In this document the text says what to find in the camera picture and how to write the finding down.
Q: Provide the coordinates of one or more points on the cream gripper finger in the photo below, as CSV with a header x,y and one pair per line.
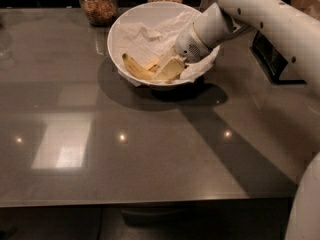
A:
x,y
166,56
172,68

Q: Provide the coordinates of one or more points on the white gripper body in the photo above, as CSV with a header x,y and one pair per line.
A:
x,y
187,46

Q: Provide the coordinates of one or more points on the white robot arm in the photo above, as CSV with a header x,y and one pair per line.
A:
x,y
296,36

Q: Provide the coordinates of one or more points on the white bowl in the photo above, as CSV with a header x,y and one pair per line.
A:
x,y
146,15

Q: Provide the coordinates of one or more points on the white paper towel liner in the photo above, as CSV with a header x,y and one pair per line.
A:
x,y
146,39

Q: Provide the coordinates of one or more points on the glass jar with brown cereal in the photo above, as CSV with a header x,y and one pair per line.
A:
x,y
100,12

